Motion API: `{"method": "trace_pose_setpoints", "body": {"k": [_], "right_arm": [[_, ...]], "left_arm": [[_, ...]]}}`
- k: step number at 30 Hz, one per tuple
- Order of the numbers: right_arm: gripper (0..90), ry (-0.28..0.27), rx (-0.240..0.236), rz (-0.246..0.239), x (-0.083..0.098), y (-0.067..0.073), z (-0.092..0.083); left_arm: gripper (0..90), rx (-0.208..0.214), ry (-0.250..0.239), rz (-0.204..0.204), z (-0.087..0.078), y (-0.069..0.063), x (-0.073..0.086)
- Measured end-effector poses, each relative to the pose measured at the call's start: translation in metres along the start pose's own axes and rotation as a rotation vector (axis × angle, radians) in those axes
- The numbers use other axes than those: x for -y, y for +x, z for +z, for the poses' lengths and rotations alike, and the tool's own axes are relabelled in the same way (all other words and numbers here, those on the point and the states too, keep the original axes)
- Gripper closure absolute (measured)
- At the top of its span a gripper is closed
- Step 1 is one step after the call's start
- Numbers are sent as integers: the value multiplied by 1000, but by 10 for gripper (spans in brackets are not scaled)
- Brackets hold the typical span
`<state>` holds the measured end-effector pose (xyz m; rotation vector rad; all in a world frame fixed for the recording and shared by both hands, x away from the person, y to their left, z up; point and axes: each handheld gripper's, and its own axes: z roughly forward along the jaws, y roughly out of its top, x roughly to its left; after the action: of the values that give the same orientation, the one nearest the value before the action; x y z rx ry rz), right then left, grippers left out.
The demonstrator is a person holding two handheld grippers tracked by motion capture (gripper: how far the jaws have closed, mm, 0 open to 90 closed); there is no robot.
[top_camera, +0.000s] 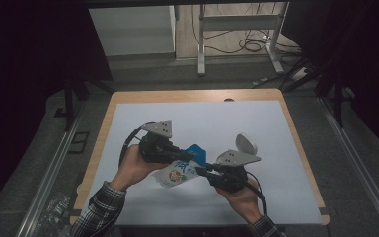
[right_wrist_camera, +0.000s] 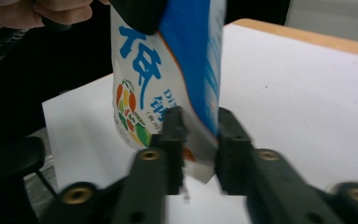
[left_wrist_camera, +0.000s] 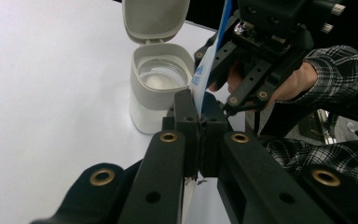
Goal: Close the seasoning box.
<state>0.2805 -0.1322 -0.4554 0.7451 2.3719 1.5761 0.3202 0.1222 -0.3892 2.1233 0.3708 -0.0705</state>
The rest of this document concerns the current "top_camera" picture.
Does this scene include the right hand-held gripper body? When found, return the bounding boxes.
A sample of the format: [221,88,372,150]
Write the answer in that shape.
[206,149,262,195]

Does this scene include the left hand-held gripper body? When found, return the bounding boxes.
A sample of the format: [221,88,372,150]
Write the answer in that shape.
[138,120,179,165]

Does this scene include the blue and white milk pouch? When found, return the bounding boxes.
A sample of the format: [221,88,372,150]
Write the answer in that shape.
[151,143,208,190]

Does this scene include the white lidded cup with handle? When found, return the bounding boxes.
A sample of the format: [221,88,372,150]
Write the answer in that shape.
[235,132,260,157]

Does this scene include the person's right hand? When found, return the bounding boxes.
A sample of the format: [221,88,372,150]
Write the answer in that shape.
[215,177,265,225]

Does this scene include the person's left hand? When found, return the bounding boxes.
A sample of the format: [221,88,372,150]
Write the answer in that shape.
[110,144,169,192]

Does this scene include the black metal stand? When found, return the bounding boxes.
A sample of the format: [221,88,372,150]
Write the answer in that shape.
[282,58,356,129]
[53,73,114,132]

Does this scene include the white board panel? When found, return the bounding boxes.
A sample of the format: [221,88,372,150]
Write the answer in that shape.
[88,5,176,57]

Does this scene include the clear plastic bag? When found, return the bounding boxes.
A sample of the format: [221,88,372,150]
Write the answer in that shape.
[29,194,81,237]

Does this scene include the white power strip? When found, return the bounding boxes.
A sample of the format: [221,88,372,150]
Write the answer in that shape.
[290,67,309,82]

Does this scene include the dark curtain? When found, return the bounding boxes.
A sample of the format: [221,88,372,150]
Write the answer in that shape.
[0,0,113,220]
[282,0,379,161]

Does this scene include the left hand-held gripper black cable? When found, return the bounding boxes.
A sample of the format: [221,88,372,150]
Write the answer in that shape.
[118,121,156,166]

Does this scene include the hand-held gripper black cable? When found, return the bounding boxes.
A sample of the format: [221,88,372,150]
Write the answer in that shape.
[243,171,268,217]
[118,121,156,166]

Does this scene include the right hand-held gripper black cable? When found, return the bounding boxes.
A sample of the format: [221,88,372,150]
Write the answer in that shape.
[243,171,268,217]

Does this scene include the aluminium floor rail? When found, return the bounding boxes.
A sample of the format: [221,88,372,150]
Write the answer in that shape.
[319,98,379,233]
[15,100,87,237]

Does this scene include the black floor cables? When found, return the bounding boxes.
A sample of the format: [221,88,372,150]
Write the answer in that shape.
[206,28,302,56]

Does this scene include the white metal desk frame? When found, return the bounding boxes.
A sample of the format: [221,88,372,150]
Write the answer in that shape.
[196,1,290,77]

